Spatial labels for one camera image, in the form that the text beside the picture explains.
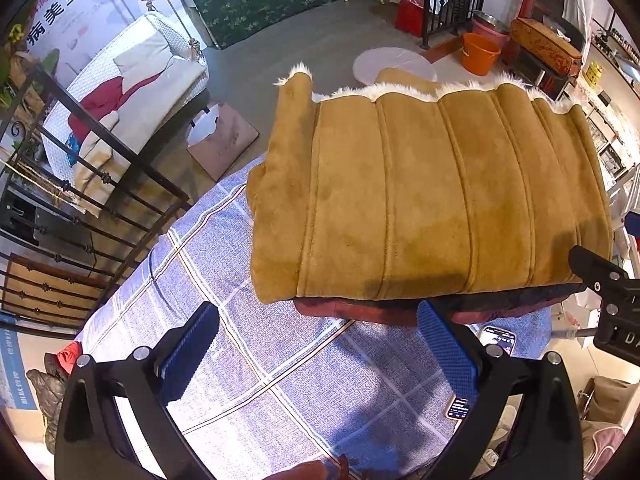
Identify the brown suede shearling coat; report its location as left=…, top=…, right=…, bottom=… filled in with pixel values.
left=247, top=65, right=613, bottom=304

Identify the black iron bed frame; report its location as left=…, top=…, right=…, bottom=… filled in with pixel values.
left=1, top=64, right=192, bottom=339

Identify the red puffer jacket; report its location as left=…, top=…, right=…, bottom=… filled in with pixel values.
left=56, top=340, right=82, bottom=375

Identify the white sofa with cushions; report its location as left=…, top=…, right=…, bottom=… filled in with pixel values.
left=42, top=12, right=208, bottom=217

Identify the round white floor mat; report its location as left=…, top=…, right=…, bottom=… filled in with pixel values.
left=352, top=47, right=437, bottom=86

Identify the purple plaid bed sheet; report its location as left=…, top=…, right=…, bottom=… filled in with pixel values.
left=79, top=154, right=554, bottom=480

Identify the maroon puffer jacket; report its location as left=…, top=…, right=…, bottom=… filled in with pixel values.
left=292, top=282, right=586, bottom=328

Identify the person's left hand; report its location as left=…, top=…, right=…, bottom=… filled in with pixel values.
left=265, top=454, right=349, bottom=480

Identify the orange plastic bucket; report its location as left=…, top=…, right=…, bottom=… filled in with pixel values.
left=461, top=32, right=501, bottom=76

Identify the dark grey puffer jacket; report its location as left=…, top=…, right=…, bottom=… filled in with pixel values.
left=26, top=353, right=70, bottom=454

